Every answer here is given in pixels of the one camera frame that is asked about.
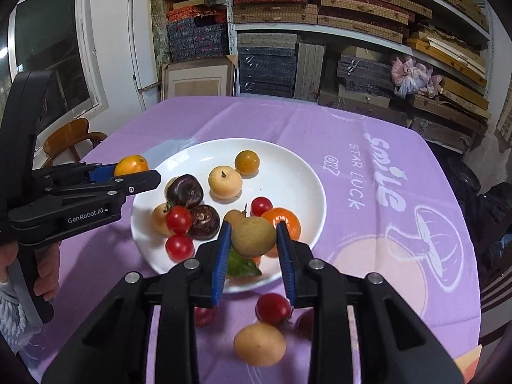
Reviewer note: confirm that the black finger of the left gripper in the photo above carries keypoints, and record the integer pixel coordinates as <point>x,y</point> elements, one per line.
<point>138,182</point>

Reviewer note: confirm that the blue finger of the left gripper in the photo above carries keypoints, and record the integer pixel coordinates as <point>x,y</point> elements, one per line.
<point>102,173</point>

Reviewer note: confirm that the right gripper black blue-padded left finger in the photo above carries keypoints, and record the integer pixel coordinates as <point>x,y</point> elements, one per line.
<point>111,345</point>

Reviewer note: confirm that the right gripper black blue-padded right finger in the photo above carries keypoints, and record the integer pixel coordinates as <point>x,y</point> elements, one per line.
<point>362,318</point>

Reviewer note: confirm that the yellow orange tomato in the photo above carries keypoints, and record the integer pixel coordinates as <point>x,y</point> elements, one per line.
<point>131,164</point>

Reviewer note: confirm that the dark brown passion fruit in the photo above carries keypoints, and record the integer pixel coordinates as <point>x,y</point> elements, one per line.
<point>184,191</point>

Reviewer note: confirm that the pale yellow pear fruit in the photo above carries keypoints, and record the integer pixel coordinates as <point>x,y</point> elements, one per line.
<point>225,182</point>

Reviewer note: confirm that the pale round fruit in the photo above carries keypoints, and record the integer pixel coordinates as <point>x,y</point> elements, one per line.
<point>234,217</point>

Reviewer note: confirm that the yellow-green citrus fruit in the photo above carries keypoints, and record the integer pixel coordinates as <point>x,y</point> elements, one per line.
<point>247,163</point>

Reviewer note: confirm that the tan longan fruit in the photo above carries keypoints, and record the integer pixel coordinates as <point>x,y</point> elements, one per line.
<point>253,237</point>

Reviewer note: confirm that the mandarin orange with leaf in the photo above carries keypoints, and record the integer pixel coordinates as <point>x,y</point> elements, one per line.
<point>240,267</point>

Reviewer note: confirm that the dark brown mangosteen fruit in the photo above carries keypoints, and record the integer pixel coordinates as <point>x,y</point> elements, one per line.
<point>205,222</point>

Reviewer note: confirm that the grey knitted sleeve forearm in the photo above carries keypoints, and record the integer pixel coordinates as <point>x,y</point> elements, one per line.
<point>15,327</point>

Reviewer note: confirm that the person's left hand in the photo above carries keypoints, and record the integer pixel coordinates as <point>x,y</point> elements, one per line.
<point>47,284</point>

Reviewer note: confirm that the small pale peach fruit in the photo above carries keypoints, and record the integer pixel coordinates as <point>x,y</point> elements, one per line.
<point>159,220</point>

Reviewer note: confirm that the brown wooden chair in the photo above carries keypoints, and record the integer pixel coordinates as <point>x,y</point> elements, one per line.
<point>67,137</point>

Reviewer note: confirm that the small red cherry tomato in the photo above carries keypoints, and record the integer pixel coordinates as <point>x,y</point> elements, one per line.
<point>260,205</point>
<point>179,220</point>

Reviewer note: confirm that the brown paper notebook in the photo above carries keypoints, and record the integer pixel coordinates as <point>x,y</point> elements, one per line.
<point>468,363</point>

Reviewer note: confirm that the red cherry tomato front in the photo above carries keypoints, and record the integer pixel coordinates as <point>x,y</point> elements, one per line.
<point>179,247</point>

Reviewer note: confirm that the dark red plum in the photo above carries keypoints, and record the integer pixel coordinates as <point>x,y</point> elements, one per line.
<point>204,316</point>
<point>304,324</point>

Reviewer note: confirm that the white oval plate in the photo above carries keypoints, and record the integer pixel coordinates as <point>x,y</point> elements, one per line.
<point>283,177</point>

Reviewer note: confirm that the framed picture in cardboard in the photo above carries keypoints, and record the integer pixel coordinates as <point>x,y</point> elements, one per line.
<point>213,76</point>

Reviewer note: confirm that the cherry tomato with stem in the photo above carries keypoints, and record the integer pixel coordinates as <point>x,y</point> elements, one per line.
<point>273,309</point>

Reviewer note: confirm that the large pale peach fruit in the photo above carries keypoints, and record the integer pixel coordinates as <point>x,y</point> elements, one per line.
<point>260,345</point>

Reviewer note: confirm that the small mandarin orange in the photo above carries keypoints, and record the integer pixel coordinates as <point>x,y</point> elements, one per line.
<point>280,214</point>

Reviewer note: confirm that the purple printed tablecloth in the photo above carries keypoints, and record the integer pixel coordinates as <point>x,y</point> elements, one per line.
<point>390,209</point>

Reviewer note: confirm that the pink plastic bag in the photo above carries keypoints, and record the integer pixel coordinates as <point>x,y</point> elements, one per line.
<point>410,76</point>

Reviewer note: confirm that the white metal shelving unit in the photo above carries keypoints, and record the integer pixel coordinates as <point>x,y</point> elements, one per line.
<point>337,53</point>

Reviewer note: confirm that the window with white frame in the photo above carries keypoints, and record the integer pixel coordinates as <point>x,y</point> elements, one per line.
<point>54,35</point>

